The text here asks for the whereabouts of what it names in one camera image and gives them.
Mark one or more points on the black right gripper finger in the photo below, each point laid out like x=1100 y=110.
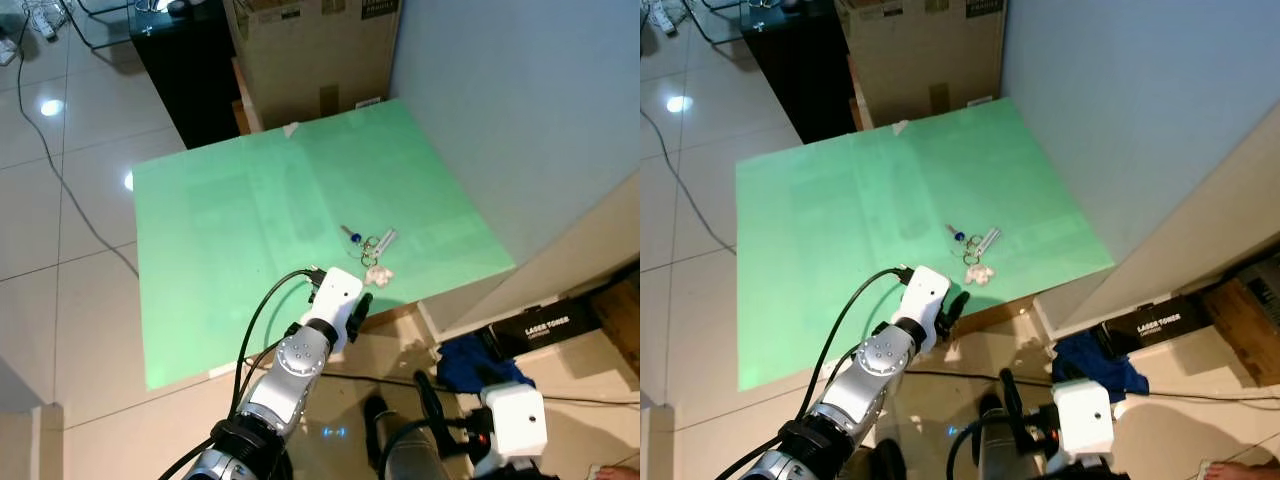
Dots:
x=430 y=398
x=1012 y=393

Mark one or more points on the bunch of keys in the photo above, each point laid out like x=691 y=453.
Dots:
x=378 y=272
x=980 y=272

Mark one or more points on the black robot foot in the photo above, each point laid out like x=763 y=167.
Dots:
x=988 y=415
x=377 y=420
x=888 y=462

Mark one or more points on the grey robot leg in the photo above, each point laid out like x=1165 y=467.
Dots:
x=415 y=462
x=1005 y=455

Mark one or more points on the blue cloth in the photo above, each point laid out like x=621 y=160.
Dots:
x=475 y=362
x=1090 y=360

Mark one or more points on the black laser toner box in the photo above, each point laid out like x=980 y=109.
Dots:
x=1160 y=322
x=545 y=325

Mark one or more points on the light green floor mat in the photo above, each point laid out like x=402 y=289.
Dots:
x=250 y=220
x=850 y=220

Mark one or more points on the bare person foot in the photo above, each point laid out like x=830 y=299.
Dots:
x=1245 y=472
x=620 y=474

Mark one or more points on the brown wooden crate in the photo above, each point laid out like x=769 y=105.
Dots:
x=1245 y=340
x=620 y=320

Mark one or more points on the white panel board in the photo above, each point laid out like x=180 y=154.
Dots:
x=1180 y=230
x=560 y=250

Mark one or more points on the brown cardboard box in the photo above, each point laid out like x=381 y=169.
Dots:
x=920 y=50
x=310 y=50

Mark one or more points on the grey ribbed device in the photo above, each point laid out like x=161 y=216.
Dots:
x=1262 y=290

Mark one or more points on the black cabinet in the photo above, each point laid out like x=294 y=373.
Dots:
x=800 y=70
x=190 y=80

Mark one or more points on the glass table top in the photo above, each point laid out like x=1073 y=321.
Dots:
x=720 y=20
x=105 y=25

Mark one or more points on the white power strip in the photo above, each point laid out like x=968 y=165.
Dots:
x=660 y=15
x=42 y=20

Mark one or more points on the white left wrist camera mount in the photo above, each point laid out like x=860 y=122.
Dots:
x=925 y=290
x=335 y=290

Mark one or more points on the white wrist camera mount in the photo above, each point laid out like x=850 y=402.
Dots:
x=335 y=290
x=1082 y=420
x=515 y=420
x=925 y=290

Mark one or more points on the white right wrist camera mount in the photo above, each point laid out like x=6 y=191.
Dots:
x=515 y=420
x=1082 y=420

